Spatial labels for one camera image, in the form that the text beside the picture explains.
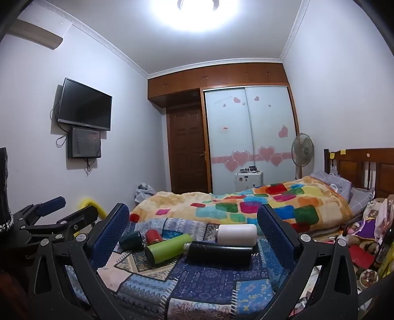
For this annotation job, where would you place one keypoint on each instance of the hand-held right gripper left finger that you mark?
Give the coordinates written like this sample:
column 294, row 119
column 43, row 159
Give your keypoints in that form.
column 110, row 237

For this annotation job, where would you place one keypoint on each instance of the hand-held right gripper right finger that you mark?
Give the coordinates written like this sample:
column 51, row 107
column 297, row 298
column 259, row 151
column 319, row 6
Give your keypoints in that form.
column 274, row 237

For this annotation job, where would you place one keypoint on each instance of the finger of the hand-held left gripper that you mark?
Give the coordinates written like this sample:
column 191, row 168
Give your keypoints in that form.
column 53, row 203
column 79, row 219

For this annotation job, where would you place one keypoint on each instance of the dark green cup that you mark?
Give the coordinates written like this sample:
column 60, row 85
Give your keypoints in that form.
column 131, row 240

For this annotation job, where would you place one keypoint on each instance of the red cup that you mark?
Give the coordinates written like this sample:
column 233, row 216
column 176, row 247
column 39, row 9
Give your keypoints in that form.
column 153, row 236

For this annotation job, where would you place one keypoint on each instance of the yellow curved object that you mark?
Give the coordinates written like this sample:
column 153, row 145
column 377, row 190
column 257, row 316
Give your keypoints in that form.
column 87, row 202

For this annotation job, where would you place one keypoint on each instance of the white bottle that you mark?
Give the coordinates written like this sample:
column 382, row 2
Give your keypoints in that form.
column 237, row 233

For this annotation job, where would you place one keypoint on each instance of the colourful patterned quilt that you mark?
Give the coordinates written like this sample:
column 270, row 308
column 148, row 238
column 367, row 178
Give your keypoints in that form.
column 246, row 203

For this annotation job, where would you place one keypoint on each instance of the grey plastic bag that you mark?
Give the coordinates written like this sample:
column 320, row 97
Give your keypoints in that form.
column 144, row 192

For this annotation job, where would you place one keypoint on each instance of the black bottle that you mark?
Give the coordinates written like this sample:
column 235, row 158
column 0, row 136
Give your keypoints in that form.
column 218, row 251

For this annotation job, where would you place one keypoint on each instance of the light green bottle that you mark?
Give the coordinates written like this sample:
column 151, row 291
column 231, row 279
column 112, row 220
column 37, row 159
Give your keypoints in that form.
column 167, row 248

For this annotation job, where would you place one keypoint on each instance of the red flat box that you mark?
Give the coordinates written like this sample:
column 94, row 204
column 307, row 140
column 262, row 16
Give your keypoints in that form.
column 361, row 256

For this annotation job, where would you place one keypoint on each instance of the standing fan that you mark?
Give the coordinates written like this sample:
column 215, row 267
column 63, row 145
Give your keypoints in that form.
column 303, row 149

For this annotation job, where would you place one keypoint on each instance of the patchwork blue blanket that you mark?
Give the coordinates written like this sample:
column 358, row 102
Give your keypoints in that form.
column 197, row 289

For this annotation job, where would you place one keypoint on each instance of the checked grey pillow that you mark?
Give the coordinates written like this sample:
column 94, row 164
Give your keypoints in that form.
column 360, row 197

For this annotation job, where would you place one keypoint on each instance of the small bowl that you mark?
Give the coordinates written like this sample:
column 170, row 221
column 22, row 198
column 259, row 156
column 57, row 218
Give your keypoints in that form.
column 367, row 277

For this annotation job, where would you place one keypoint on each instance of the sliding wardrobe with heart stickers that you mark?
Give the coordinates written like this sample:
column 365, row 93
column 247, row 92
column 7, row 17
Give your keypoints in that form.
column 246, row 129

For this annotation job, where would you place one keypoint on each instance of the translucent plastic bag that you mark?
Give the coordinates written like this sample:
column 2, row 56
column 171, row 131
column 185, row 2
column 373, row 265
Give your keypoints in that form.
column 384, row 215

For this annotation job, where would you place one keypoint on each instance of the brown wooden door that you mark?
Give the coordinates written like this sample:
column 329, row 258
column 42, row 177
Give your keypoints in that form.
column 187, row 150

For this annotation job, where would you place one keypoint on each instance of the wooden headboard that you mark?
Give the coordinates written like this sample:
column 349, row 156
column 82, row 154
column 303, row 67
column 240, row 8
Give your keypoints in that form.
column 381, row 172

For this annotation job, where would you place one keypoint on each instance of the white air conditioner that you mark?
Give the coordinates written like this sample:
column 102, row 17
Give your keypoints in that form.
column 35, row 33

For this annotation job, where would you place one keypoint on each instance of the wooden overhead cabinet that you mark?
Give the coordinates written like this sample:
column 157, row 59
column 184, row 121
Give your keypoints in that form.
column 215, row 75

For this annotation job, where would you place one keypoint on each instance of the round ceiling light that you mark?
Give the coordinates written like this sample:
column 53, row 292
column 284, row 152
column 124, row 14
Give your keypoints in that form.
column 195, row 14

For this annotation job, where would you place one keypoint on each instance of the small wall-mounted monitor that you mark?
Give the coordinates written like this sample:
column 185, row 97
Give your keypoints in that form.
column 84, row 142

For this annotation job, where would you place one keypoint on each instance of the wall-mounted black television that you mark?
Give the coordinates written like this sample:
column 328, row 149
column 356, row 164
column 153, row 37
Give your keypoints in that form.
column 84, row 104

